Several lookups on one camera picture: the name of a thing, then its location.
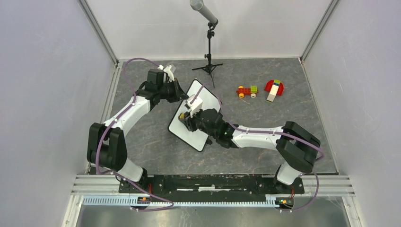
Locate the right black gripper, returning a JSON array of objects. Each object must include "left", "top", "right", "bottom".
[{"left": 180, "top": 107, "right": 217, "bottom": 140}]

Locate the aluminium frame rail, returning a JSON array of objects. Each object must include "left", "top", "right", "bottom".
[{"left": 71, "top": 175, "right": 355, "bottom": 208}]

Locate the red white toy block figure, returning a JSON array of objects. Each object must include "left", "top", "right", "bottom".
[{"left": 264, "top": 79, "right": 284, "bottom": 103}]

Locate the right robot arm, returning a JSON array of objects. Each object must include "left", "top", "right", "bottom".
[{"left": 178, "top": 109, "right": 320, "bottom": 193}]

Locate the corner aluminium post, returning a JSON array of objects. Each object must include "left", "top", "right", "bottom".
[
  {"left": 78, "top": 0, "right": 119, "bottom": 65},
  {"left": 299, "top": 0, "right": 340, "bottom": 64}
]

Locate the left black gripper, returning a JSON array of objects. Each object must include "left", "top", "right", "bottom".
[{"left": 158, "top": 79, "right": 190, "bottom": 104}]

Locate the black microphone tripod stand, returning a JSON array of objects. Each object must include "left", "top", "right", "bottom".
[{"left": 192, "top": 21, "right": 223, "bottom": 87}]

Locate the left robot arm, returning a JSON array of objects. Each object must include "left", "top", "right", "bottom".
[{"left": 87, "top": 65, "right": 188, "bottom": 193}]

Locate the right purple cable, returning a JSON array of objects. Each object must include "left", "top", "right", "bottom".
[{"left": 189, "top": 82, "right": 325, "bottom": 212}]

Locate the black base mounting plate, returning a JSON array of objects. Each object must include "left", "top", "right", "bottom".
[{"left": 138, "top": 174, "right": 305, "bottom": 204}]

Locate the white whiteboard with red writing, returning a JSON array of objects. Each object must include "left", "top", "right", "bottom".
[{"left": 168, "top": 87, "right": 220, "bottom": 152}]

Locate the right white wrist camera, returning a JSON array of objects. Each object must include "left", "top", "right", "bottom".
[{"left": 184, "top": 95, "right": 203, "bottom": 118}]

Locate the grey microphone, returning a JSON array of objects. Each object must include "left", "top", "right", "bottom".
[{"left": 189, "top": 0, "right": 218, "bottom": 25}]

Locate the left corner aluminium post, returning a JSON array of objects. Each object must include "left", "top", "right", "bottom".
[{"left": 78, "top": 0, "right": 119, "bottom": 65}]

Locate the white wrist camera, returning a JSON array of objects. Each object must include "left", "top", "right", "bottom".
[
  {"left": 158, "top": 64, "right": 176, "bottom": 82},
  {"left": 184, "top": 95, "right": 203, "bottom": 118}
]

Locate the red toy block car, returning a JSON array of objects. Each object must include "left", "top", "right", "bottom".
[{"left": 236, "top": 86, "right": 259, "bottom": 98}]

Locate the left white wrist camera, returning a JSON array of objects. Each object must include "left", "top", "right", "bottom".
[{"left": 158, "top": 64, "right": 176, "bottom": 82}]

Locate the right corner aluminium post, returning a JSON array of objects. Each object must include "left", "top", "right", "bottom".
[{"left": 299, "top": 0, "right": 340, "bottom": 64}]

